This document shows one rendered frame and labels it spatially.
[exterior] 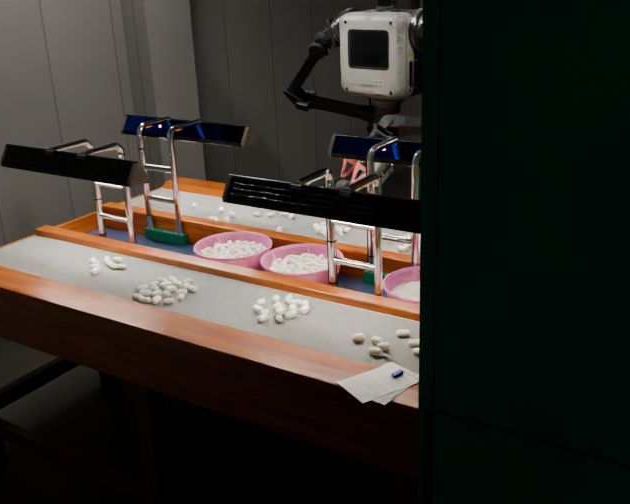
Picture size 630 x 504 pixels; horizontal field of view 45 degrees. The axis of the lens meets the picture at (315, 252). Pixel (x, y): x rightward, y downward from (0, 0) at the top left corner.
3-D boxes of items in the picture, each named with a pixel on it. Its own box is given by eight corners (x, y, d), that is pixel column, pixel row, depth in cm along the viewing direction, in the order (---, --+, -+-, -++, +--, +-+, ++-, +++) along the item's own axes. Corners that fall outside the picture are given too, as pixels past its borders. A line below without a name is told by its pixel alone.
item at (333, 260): (329, 307, 230) (324, 163, 214) (388, 321, 220) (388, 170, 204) (295, 332, 215) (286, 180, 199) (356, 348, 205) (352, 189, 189)
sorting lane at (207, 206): (161, 192, 338) (161, 188, 338) (577, 260, 246) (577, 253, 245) (111, 211, 315) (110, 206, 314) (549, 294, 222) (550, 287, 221)
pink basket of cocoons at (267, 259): (273, 268, 262) (271, 242, 258) (350, 271, 256) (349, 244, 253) (252, 300, 237) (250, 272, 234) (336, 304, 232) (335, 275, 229)
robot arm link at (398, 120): (501, 127, 276) (502, 107, 267) (501, 139, 273) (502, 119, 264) (383, 130, 284) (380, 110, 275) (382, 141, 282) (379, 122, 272)
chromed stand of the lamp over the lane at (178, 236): (178, 223, 311) (166, 114, 295) (216, 230, 301) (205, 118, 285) (145, 237, 296) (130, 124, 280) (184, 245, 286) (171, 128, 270)
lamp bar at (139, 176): (20, 161, 267) (16, 141, 264) (150, 181, 235) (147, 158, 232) (0, 166, 261) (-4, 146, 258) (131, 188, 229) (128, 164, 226)
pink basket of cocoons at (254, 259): (228, 251, 278) (226, 227, 275) (288, 263, 265) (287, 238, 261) (179, 277, 258) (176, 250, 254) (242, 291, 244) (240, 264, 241)
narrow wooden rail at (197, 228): (113, 226, 317) (110, 201, 313) (548, 314, 224) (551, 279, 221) (103, 230, 313) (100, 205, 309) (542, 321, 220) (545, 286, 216)
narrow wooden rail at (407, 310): (51, 251, 292) (46, 224, 288) (511, 362, 199) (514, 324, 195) (39, 256, 287) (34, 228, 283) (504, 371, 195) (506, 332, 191)
